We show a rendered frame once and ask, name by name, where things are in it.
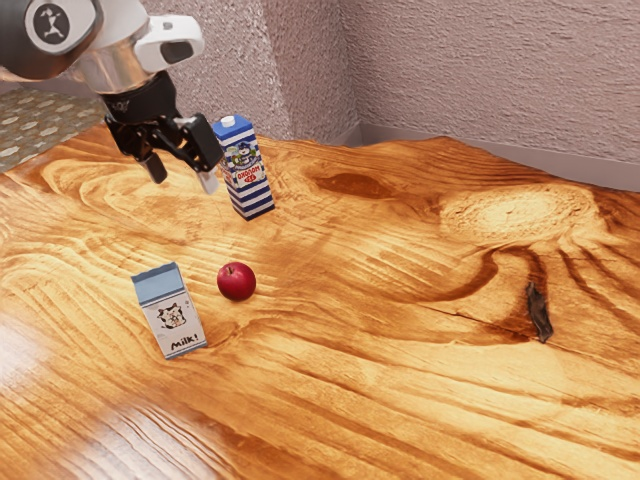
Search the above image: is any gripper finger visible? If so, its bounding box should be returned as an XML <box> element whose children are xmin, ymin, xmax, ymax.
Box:
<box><xmin>138</xmin><ymin>151</ymin><xmax>169</xmax><ymax>185</ymax></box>
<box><xmin>172</xmin><ymin>112</ymin><xmax>225</xmax><ymax>196</ymax></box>

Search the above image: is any blue striped milk carton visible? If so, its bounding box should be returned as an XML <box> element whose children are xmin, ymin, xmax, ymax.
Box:
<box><xmin>211</xmin><ymin>114</ymin><xmax>277</xmax><ymax>222</ymax></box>

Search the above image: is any red apple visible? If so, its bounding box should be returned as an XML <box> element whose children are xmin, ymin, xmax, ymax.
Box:
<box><xmin>216</xmin><ymin>261</ymin><xmax>258</xmax><ymax>302</ymax></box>

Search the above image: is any pale blue milk carton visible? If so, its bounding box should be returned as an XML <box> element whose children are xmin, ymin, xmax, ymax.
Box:
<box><xmin>130</xmin><ymin>261</ymin><xmax>208</xmax><ymax>361</ymax></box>

